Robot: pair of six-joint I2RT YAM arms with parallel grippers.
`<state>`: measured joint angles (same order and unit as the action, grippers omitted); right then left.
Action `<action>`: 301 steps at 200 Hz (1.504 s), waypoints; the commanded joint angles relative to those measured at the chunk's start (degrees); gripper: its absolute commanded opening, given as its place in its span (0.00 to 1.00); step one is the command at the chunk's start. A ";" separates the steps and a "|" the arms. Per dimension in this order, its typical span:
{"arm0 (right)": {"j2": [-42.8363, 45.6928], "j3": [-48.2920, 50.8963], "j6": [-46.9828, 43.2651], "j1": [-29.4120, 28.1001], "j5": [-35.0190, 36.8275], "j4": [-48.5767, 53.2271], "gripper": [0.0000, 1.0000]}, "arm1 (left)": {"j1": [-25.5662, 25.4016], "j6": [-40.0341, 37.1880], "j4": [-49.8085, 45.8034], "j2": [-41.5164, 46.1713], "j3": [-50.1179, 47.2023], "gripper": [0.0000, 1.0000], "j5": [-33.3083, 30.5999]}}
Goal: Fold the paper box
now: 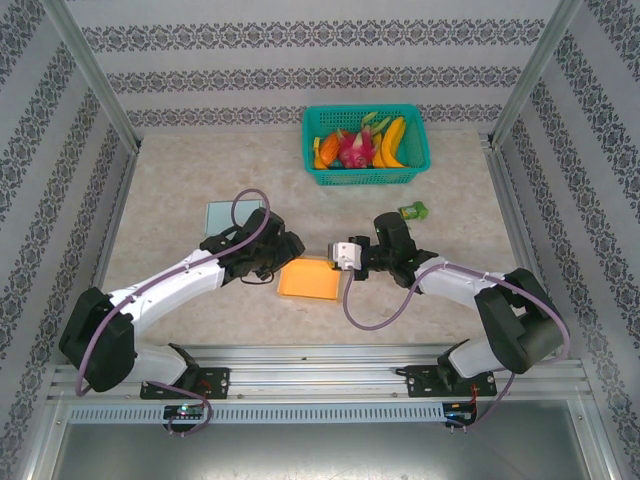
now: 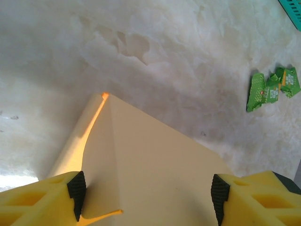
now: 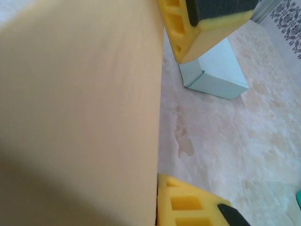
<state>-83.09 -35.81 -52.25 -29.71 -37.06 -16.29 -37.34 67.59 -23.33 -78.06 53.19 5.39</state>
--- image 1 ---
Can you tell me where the light blue paper box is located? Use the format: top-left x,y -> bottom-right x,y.
205,201 -> 264,237

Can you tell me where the orange cloth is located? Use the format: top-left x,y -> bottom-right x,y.
277,255 -> 343,305

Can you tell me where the green snack packet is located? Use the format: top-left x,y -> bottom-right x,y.
397,200 -> 430,221

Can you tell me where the teal plastic basket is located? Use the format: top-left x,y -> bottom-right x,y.
301,103 -> 432,187

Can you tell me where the pink dragon fruit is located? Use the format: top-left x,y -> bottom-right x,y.
335,112 -> 394,170

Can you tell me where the orange fruit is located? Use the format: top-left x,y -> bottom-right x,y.
318,133 -> 343,166

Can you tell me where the small electronics board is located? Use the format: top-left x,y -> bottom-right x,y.
443,401 -> 478,422
164,403 -> 209,421

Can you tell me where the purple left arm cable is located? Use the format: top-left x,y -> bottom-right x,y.
74,188 -> 272,438

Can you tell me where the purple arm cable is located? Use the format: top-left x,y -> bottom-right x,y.
343,263 -> 573,434
74,188 -> 272,438

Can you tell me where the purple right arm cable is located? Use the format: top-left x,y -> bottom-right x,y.
343,263 -> 573,434

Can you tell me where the aluminium side rail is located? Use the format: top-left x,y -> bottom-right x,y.
487,144 -> 556,351
68,149 -> 142,365

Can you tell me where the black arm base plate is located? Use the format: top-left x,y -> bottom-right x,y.
140,367 -> 232,402
405,364 -> 499,399

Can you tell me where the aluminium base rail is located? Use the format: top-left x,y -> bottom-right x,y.
47,343 -> 590,404

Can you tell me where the slotted grey cable duct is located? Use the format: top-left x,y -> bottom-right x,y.
66,402 -> 575,426

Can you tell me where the aluminium frame post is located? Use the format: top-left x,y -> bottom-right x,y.
41,0 -> 142,154
488,0 -> 585,149

